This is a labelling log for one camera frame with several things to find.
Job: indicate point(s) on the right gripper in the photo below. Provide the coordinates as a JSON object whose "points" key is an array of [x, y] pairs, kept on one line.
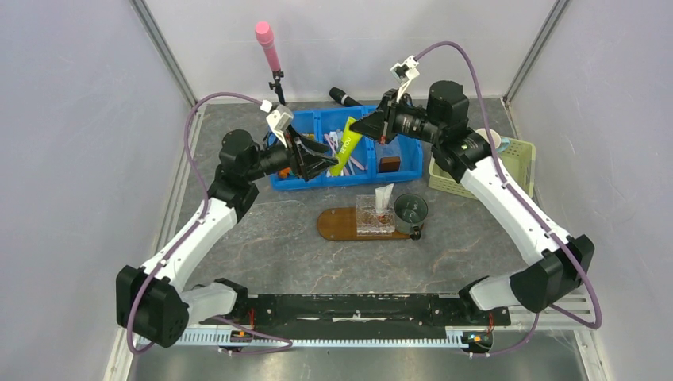
{"points": [[380, 124]]}

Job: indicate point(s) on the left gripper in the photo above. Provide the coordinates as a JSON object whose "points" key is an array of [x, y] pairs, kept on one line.
{"points": [[305, 167]]}

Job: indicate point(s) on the green toothpaste tube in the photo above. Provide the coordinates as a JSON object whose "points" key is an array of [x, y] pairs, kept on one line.
{"points": [[348, 142]]}

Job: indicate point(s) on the white toothpaste tube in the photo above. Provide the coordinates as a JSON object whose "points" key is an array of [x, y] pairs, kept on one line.
{"points": [[382, 199]]}

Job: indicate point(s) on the clear acrylic toothbrush holder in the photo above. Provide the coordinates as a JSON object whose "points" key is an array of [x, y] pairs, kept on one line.
{"points": [[371, 223]]}

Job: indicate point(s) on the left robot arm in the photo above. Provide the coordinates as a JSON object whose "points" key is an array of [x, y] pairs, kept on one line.
{"points": [[152, 302]]}

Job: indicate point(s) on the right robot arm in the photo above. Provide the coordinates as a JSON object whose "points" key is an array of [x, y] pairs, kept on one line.
{"points": [[556, 261]]}

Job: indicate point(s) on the white toothbrush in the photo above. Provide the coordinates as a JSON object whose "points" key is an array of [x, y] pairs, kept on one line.
{"points": [[334, 137]]}

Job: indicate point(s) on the orange toothpaste tube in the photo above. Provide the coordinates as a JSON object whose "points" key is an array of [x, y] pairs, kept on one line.
{"points": [[285, 173]]}

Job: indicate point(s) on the oval wooden tray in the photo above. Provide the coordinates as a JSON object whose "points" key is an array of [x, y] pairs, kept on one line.
{"points": [[339, 224]]}

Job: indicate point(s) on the blue three-compartment bin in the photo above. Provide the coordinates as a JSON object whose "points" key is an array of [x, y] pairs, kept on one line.
{"points": [[368, 153]]}

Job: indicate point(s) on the acrylic holder with wood ends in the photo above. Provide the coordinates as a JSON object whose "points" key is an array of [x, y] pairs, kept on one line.
{"points": [[389, 157]]}

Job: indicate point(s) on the black microphone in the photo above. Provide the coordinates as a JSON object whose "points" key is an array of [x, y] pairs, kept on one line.
{"points": [[341, 97]]}

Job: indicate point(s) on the dark green enamel mug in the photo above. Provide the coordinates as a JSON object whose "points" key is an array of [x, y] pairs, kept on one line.
{"points": [[410, 212]]}

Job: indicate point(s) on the light blue mug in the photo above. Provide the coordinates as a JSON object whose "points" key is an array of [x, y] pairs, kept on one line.
{"points": [[500, 143]]}

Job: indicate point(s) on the pink microphone on stand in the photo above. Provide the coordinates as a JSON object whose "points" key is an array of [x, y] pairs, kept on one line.
{"points": [[266, 39]]}

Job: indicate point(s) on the light green plastic basket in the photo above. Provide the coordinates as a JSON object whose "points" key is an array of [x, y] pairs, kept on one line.
{"points": [[519, 160]]}

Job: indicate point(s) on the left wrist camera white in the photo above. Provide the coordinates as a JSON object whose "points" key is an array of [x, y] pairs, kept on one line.
{"points": [[279, 118]]}

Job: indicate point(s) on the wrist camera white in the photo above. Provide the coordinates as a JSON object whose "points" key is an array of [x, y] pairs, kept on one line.
{"points": [[279, 118], [405, 72]]}

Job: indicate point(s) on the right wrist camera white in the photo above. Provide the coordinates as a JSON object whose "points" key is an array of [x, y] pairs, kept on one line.
{"points": [[405, 72]]}

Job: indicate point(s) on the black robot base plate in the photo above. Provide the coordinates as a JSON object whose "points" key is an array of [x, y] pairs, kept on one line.
{"points": [[361, 316]]}

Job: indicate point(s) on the white cable duct strip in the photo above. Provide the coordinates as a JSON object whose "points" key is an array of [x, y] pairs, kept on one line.
{"points": [[224, 338]]}

